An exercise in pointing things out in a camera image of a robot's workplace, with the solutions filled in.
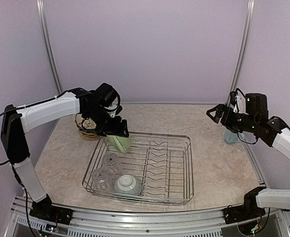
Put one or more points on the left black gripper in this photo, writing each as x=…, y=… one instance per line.
x=115, y=129

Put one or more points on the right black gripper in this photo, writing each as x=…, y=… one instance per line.
x=225, y=121

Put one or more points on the green ceramic mug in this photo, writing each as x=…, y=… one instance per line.
x=121, y=144

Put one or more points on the blue polka dot plate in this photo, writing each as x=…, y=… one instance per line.
x=85, y=129

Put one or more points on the cream white plate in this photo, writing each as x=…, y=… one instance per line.
x=84, y=123

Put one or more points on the light blue ceramic mug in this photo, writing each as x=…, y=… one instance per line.
x=232, y=138

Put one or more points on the yellow polka dot plate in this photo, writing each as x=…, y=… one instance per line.
x=89, y=133

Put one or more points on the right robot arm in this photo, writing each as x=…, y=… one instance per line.
x=273, y=131

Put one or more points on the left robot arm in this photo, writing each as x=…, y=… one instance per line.
x=18, y=121

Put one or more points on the clear glass cup rear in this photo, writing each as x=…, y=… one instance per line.
x=112, y=163

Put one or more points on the clear glass cup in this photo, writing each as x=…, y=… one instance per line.
x=102, y=180
x=112, y=163

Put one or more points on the clear glass cup front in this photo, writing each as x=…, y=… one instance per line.
x=102, y=180

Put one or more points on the grey ceramic bowl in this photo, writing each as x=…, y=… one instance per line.
x=128, y=185

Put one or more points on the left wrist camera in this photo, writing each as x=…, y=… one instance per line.
x=117, y=109

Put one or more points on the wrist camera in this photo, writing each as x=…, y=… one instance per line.
x=117, y=109
x=236, y=100

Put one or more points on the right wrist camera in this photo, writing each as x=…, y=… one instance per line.
x=236, y=100

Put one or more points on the right aluminium corner post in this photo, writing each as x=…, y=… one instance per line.
x=243, y=48

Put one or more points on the aluminium corner post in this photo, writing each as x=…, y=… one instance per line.
x=243, y=48
x=48, y=47

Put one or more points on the metal wire dish rack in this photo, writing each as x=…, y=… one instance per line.
x=157, y=169

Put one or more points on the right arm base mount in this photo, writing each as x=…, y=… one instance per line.
x=239, y=213

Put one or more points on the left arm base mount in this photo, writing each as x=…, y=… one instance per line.
x=51, y=213

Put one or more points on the aluminium front frame rail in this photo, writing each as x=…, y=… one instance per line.
x=86, y=222

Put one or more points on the left aluminium corner post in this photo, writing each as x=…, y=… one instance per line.
x=48, y=47

